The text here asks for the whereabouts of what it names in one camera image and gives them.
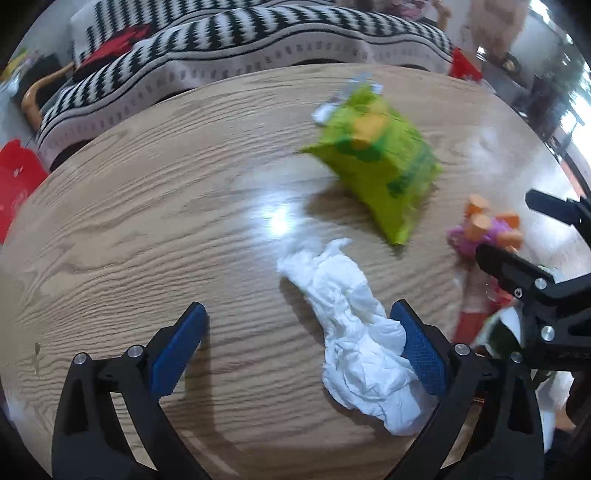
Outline white red carton box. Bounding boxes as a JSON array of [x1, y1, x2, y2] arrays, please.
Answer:
[[453, 266, 574, 450]]

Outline white tissue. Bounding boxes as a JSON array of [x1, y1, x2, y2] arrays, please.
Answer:
[[276, 238, 437, 436]]

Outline pink orange toy figure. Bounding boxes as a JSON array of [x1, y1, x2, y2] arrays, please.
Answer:
[[447, 194, 524, 259]]

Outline green snack bag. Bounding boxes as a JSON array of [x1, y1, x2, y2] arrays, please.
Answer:
[[301, 83, 442, 245]]

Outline red bag on floor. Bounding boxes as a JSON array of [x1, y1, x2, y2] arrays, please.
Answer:
[[449, 47, 483, 83]]

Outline silver foil wrapper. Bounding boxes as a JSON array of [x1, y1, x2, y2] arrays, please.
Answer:
[[311, 73, 383, 126]]

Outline red pig-shaped stool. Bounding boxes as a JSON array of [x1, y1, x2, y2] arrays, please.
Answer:
[[0, 139, 47, 243]]

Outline wooden sofa armrest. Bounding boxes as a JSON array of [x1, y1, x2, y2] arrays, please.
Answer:
[[20, 62, 75, 130]]

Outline black white striped blanket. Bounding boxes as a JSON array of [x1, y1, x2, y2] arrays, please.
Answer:
[[36, 1, 454, 169]]

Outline red cloth on sofa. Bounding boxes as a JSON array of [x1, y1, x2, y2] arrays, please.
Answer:
[[78, 24, 152, 71]]

